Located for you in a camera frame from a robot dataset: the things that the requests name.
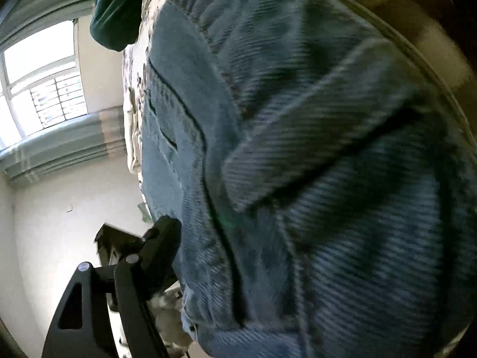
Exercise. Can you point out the grey striped curtain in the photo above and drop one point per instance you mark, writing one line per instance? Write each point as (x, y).
(97, 134)

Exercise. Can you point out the black tripod-like stand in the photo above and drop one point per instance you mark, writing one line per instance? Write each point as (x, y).
(114, 244)

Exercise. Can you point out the floral and checkered bed blanket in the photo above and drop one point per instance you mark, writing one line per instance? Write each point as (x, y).
(134, 80)

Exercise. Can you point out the dark green cloth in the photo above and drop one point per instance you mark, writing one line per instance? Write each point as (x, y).
(115, 23)

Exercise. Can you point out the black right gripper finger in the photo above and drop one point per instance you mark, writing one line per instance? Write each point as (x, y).
(81, 326)

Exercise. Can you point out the bright barred window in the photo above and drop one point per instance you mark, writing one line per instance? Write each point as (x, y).
(41, 84)

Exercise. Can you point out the blue denim jeans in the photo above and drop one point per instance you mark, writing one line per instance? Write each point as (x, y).
(327, 180)

